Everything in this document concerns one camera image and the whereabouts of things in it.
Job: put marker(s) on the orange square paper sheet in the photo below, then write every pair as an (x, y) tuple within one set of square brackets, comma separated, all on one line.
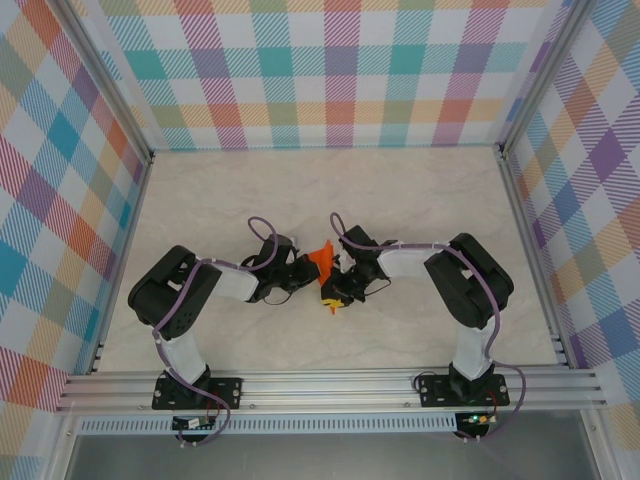
[(320, 260)]

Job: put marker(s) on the white right camera bracket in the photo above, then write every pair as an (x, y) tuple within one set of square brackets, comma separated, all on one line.
[(344, 260)]

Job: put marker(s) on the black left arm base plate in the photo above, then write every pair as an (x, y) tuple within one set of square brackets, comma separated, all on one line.
[(227, 392)]

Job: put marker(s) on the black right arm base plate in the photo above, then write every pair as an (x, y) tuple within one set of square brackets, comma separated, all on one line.
[(432, 392)]

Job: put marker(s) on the aluminium frame post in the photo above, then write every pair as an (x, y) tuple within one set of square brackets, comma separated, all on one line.
[(107, 85), (540, 75)]

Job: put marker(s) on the aluminium mounting rail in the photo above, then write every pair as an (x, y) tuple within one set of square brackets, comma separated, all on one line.
[(325, 390)]

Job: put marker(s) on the small black circuit board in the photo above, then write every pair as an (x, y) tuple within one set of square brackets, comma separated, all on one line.
[(192, 424)]

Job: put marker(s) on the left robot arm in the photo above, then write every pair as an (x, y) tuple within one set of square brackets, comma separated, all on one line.
[(165, 300)]

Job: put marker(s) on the aluminium table side rail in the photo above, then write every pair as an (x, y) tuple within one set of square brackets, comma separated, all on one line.
[(530, 250), (125, 250)]

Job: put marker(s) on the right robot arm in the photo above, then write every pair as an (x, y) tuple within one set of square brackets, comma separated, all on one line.
[(470, 290)]

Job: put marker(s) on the circuit board with green light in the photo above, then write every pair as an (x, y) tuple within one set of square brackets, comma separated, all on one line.
[(477, 419)]

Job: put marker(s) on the grey metal panel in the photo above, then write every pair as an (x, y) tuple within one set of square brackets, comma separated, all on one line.
[(325, 457)]

